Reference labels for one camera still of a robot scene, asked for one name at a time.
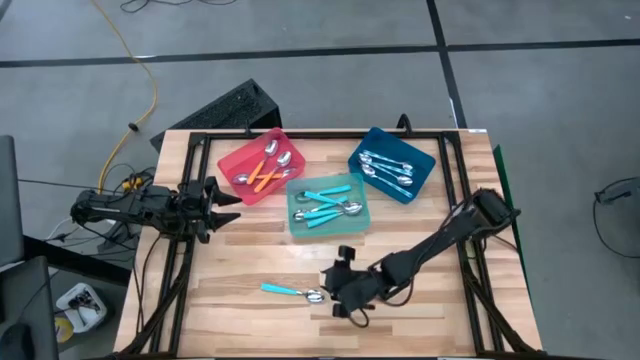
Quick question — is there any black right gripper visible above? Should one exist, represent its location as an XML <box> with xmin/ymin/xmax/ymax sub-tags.
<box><xmin>319</xmin><ymin>244</ymin><xmax>387</xmax><ymax>321</ymax></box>

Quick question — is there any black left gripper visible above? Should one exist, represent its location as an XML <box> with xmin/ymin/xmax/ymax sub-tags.
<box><xmin>174</xmin><ymin>175</ymin><xmax>244</xmax><ymax>245</ymax></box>

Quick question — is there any orange handled spoon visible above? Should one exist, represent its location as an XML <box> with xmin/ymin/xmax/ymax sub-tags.
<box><xmin>232</xmin><ymin>171</ymin><xmax>285</xmax><ymax>186</ymax></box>
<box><xmin>264</xmin><ymin>168</ymin><xmax>297</xmax><ymax>184</ymax></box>
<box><xmin>246</xmin><ymin>139</ymin><xmax>280</xmax><ymax>186</ymax></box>
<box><xmin>253</xmin><ymin>150</ymin><xmax>293</xmax><ymax>194</ymax></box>

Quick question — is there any teal translucent plastic bin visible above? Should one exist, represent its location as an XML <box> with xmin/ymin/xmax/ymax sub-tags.
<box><xmin>285</xmin><ymin>172</ymin><xmax>372</xmax><ymax>239</ymax></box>

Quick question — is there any red translucent plastic bin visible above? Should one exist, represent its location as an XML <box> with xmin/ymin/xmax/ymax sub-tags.
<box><xmin>216</xmin><ymin>126</ymin><xmax>307</xmax><ymax>207</ymax></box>

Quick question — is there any black perforated case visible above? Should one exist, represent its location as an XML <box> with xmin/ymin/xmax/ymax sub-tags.
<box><xmin>149</xmin><ymin>78</ymin><xmax>283</xmax><ymax>151</ymax></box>

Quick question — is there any blue plastic bin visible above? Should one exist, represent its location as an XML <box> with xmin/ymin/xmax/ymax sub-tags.
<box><xmin>347</xmin><ymin>126</ymin><xmax>437</xmax><ymax>206</ymax></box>

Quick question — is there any white tray with parts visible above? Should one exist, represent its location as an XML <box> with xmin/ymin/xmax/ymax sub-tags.
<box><xmin>54</xmin><ymin>282</ymin><xmax>109</xmax><ymax>335</ymax></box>

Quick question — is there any yellow tape roll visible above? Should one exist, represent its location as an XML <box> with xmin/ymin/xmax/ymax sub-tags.
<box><xmin>53</xmin><ymin>317</ymin><xmax>75</xmax><ymax>345</ymax></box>

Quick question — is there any green edge strip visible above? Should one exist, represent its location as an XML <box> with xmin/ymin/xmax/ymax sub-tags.
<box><xmin>491</xmin><ymin>143</ymin><xmax>540</xmax><ymax>331</ymax></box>

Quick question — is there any grey flat panel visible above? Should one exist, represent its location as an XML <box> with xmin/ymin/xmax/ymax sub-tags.
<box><xmin>0</xmin><ymin>134</ymin><xmax>25</xmax><ymax>267</ymax></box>

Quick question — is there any dark flat panel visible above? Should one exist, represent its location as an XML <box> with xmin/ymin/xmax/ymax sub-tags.
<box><xmin>0</xmin><ymin>255</ymin><xmax>60</xmax><ymax>360</ymax></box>

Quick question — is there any black round stand base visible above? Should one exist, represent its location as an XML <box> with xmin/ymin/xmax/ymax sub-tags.
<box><xmin>592</xmin><ymin>177</ymin><xmax>640</xmax><ymax>261</ymax></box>

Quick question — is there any yellow cable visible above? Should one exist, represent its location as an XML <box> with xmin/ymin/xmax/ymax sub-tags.
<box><xmin>91</xmin><ymin>0</ymin><xmax>159</xmax><ymax>194</ymax></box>

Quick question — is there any thin black cable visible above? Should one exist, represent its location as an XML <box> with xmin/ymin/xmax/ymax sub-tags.
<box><xmin>17</xmin><ymin>177</ymin><xmax>117</xmax><ymax>194</ymax></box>

